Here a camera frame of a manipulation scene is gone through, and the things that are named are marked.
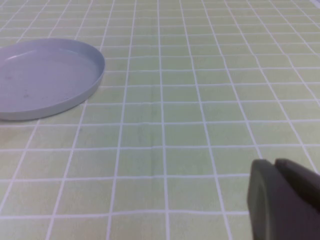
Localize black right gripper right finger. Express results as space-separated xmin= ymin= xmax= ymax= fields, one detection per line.
xmin=274 ymin=158 xmax=320 ymax=218

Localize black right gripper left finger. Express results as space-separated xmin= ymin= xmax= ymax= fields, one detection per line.
xmin=246 ymin=158 xmax=320 ymax=240

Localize grey-blue round plate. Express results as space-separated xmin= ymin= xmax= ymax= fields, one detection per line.
xmin=0 ymin=37 xmax=106 ymax=122

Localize green checked tablecloth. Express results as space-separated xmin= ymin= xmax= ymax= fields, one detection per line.
xmin=0 ymin=0 xmax=320 ymax=240

